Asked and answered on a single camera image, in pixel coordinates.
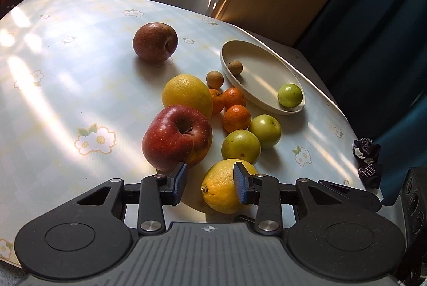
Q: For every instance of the large round yellow orange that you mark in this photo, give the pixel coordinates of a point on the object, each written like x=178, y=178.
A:
x=185, y=94

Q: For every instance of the bright red apple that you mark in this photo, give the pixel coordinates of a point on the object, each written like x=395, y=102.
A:
x=170, y=142

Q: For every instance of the brown longan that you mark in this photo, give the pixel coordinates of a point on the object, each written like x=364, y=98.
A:
x=215, y=80
x=235, y=67

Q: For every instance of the white oval plate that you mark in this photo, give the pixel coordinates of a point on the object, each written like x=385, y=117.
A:
x=257, y=72

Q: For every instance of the dull brownish red apple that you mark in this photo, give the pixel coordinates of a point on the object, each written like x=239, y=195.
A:
x=153, y=42

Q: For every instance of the dark blue curtain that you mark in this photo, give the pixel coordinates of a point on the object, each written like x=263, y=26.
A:
x=377, y=56

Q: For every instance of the yellow lemon with stem nub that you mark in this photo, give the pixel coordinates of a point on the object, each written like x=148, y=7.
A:
x=220, y=189

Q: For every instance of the green jujube fruit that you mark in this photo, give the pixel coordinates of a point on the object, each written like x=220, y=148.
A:
x=241, y=147
x=290, y=95
x=265, y=131

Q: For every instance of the floral checked tablecloth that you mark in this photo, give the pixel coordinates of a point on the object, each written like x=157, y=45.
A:
x=66, y=79

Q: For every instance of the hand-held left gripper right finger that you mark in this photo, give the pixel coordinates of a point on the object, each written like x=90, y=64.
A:
x=241, y=182

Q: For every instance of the small orange mandarin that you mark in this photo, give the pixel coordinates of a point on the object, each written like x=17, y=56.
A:
x=216, y=102
x=237, y=119
x=234, y=98

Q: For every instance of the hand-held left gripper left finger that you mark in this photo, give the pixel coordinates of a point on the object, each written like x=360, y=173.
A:
x=179, y=181

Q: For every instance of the black dotted scrunchie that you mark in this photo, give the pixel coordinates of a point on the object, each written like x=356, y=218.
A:
x=367, y=159

